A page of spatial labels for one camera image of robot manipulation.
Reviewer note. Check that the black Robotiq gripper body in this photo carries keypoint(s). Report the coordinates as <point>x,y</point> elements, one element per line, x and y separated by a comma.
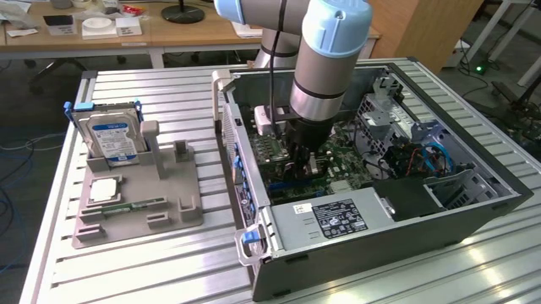
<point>310,133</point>

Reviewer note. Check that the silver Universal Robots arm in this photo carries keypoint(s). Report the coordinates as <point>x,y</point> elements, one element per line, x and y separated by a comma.
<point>321,63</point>

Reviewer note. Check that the blue expansion slot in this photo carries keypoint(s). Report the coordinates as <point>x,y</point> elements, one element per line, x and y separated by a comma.
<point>277,187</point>

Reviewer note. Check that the green motherboard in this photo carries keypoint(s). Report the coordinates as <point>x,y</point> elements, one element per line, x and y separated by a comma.
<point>346,158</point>

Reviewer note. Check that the silver chipset heatsink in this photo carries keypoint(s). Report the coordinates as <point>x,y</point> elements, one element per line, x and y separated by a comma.
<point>340,187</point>

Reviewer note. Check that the silver disk bay cage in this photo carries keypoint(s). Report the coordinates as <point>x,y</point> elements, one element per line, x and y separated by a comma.
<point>372,122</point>

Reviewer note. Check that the black power connector block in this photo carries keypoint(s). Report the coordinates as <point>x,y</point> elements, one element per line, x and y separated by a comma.
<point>400,161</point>

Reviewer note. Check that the grey power supply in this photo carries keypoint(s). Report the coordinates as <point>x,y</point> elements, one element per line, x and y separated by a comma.
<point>296,234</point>

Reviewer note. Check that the black plastic shroud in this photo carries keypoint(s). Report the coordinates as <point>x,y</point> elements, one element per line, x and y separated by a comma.
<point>401,196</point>

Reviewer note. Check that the white paper stack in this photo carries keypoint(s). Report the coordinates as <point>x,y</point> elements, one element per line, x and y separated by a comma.
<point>249,33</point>

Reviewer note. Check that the open black PC case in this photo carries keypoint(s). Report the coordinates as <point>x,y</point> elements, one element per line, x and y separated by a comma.
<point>338,272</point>

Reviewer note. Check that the grey parts rack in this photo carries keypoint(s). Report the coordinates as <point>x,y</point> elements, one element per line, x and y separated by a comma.
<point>139,177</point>

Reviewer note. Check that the wooden cabinet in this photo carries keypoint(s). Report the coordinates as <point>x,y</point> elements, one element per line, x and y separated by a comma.
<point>422,31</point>

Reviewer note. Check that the device with green light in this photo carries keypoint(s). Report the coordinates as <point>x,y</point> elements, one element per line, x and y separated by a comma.
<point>479,68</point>

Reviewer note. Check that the wooden desk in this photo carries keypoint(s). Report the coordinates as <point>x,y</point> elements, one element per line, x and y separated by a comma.
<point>169,35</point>

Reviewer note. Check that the hard disk with blue caddy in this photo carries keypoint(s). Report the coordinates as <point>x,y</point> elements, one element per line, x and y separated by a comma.
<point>110,145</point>

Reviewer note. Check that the black equipment stand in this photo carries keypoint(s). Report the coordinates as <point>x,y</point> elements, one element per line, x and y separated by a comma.
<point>503,90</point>

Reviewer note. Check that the black round lamp base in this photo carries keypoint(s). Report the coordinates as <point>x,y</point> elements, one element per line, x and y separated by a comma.
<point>182,16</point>

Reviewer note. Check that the silver CPU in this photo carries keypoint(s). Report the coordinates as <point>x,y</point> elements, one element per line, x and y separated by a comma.
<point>103,190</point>

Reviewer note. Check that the white desk edge label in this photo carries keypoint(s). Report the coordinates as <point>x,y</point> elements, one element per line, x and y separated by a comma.
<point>133,43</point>

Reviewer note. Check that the white labelled box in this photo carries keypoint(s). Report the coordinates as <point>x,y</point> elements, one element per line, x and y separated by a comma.
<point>127,25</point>

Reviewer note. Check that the red packet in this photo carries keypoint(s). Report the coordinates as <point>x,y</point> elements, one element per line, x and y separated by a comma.
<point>131,11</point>

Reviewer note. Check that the white roll on box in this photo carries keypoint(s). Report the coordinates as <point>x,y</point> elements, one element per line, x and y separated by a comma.
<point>99,28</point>

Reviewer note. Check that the dark small object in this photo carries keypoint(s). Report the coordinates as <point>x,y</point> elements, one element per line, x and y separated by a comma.
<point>111,9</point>

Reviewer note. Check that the black chair base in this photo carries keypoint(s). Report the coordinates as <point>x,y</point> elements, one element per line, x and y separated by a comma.
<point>51,71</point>

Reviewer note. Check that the white box with black top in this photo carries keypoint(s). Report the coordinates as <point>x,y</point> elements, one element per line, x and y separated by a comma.
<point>62,30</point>

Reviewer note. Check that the white bowl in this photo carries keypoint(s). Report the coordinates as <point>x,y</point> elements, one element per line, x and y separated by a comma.
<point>81,3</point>

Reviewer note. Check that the grey cup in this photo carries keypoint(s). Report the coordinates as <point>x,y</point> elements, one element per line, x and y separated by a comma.
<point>62,3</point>

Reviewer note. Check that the white paper slip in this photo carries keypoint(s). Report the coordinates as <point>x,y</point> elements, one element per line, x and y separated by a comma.
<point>22,32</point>

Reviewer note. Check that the clear plastic bag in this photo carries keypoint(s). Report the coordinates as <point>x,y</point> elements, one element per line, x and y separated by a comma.
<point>12,12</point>

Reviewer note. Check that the silver disk bay bracket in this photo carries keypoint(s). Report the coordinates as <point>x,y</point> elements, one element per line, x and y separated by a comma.
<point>448,183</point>

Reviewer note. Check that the white desk frame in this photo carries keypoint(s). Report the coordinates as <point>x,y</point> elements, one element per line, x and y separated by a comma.
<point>487,30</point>

